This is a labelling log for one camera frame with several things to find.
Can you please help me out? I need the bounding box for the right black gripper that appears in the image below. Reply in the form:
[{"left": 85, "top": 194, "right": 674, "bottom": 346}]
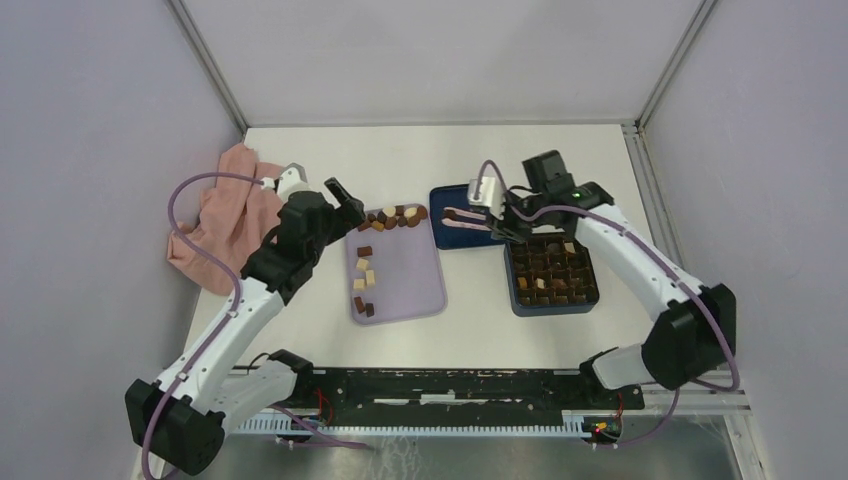
[{"left": 485, "top": 189, "right": 548, "bottom": 245}]

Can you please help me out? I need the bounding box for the lilac tray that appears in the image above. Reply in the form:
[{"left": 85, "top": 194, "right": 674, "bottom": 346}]
[{"left": 344, "top": 203, "right": 447, "bottom": 326}]

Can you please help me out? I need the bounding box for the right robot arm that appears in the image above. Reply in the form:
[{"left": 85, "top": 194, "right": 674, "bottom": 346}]
[{"left": 467, "top": 150, "right": 741, "bottom": 408}]

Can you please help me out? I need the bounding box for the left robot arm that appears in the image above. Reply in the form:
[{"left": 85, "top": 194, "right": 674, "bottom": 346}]
[{"left": 125, "top": 166, "right": 367, "bottom": 479}]

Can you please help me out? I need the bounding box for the blue chocolate box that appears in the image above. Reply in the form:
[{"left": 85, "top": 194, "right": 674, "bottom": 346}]
[{"left": 504, "top": 233, "right": 600, "bottom": 318}]

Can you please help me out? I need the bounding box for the dark blue box lid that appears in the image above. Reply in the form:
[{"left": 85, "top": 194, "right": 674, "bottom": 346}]
[{"left": 429, "top": 183, "right": 503, "bottom": 250}]

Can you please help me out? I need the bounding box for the pink cloth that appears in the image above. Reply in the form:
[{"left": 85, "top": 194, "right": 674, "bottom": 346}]
[{"left": 167, "top": 178, "right": 282, "bottom": 296}]

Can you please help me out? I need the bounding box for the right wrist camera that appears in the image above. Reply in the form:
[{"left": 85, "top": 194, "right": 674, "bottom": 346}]
[{"left": 467, "top": 176, "right": 505, "bottom": 218}]

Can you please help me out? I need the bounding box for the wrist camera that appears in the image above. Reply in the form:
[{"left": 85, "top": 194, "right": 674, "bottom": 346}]
[
  {"left": 467, "top": 176, "right": 505, "bottom": 218},
  {"left": 273, "top": 163, "right": 310, "bottom": 204}
]

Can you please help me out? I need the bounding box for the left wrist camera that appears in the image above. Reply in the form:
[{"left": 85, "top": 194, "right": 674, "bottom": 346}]
[{"left": 273, "top": 163, "right": 310, "bottom": 204}]

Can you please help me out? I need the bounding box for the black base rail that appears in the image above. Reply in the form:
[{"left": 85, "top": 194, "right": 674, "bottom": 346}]
[{"left": 281, "top": 367, "right": 645, "bottom": 427}]

